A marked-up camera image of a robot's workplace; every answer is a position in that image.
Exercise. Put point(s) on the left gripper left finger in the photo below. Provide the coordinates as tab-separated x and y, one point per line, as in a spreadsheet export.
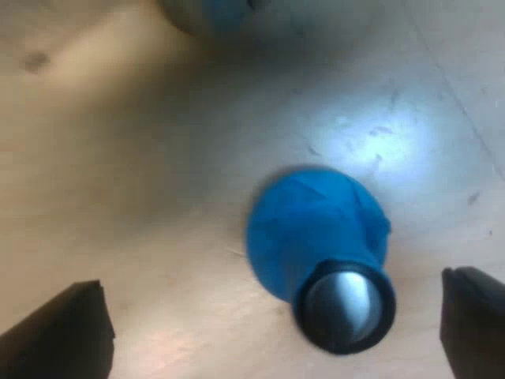
63	335

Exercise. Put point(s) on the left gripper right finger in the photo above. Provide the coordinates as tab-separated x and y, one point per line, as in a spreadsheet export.
475	323

